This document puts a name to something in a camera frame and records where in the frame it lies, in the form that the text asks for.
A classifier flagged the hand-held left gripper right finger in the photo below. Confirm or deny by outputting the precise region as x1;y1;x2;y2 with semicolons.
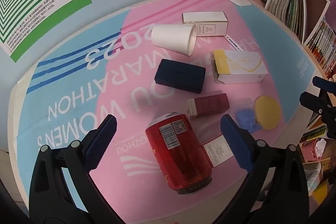
220;114;313;224

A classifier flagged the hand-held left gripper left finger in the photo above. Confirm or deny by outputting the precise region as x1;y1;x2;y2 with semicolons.
29;114;124;224

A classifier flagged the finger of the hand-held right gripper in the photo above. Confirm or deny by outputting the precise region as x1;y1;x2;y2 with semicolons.
312;76;336;98
299;91;336;139

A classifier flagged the zip bag with blue clay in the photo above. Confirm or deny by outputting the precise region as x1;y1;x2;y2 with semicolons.
234;98;263;134

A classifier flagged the red drink can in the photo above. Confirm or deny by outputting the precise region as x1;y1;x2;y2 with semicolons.
145;112;213;195

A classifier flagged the white paper cup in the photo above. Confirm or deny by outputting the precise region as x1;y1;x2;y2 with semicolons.
151;24;197;57

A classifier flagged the row of colourful books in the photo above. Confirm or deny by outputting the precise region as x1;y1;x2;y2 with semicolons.
306;17;336;75

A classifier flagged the yellow round lid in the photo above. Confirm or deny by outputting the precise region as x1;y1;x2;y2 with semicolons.
254;96;282;131

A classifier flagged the maroon box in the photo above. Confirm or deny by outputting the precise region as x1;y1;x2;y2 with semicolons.
187;93;231;119

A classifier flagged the white crumpled tissue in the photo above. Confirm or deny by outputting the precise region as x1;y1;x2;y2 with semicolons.
314;139;327;159

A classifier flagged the pink blue printed mat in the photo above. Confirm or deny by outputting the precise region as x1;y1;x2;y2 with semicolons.
12;0;315;224

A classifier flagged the pink plastic basket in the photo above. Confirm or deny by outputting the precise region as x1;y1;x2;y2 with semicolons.
299;139;328;162

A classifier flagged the white yellow open box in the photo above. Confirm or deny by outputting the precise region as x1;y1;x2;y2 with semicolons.
212;49;269;85

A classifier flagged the grey swirl cushion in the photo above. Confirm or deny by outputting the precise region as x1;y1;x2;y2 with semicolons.
304;163;322;193

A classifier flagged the navy blue box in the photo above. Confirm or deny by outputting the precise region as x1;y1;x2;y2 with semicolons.
154;59;206;94

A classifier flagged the row of thin magazines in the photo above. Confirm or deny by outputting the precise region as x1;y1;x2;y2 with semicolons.
268;0;307;42

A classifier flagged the yellow cushion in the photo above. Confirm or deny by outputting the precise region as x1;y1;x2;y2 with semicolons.
312;182;329;204

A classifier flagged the white paper strip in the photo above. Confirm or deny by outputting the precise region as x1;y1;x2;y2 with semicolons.
225;34;243;52

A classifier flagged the white gold box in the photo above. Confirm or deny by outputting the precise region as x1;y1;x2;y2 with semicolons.
182;11;229;38

